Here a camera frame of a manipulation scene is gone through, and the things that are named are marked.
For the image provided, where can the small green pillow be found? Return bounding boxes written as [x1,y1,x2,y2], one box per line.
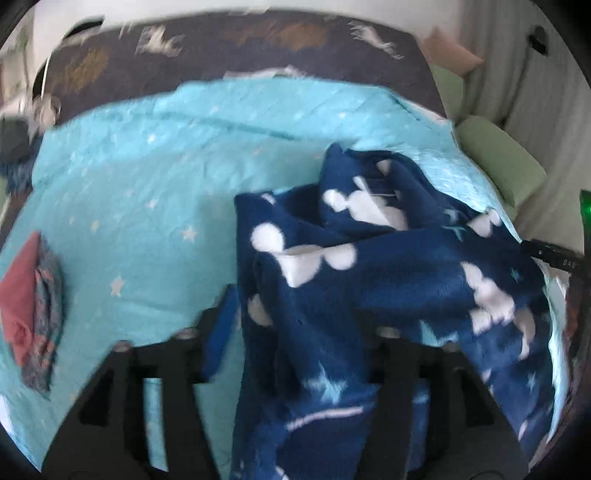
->
[431,65,468,121]

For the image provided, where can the large green pillow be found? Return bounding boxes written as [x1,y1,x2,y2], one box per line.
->
[456,115,548,209]

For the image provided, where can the red folded garment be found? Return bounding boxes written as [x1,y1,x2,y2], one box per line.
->
[0,231,44,367]

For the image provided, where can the patterned folded garment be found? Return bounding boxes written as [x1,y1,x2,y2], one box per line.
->
[21,235,65,393]

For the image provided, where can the navy fleece garment white print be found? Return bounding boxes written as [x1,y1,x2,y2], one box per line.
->
[228,143,557,480]

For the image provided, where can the dark grey cloth bundle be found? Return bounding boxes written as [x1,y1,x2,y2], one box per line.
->
[0,115,38,168]

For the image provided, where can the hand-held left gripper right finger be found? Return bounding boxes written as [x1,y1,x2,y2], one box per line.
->
[369,325,529,480]

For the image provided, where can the white curtain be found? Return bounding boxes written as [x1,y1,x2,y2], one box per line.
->
[462,0,589,259]

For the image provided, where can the dark deer print bedspread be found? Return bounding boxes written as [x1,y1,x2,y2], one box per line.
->
[32,11,446,125]

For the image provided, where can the pink pillow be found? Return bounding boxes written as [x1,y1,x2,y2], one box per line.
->
[422,27,485,75]

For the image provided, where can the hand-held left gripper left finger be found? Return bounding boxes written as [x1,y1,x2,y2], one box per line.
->
[42,285,241,480]

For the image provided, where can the grey plush toy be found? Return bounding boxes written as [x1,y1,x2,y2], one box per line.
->
[28,95,62,126]

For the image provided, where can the light blue star blanket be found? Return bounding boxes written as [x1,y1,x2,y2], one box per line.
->
[0,76,571,480]

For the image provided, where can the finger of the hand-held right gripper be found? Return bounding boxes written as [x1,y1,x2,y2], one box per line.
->
[519,237,583,276]

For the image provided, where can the black wall fixture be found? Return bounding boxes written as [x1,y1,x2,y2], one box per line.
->
[529,27,549,57]

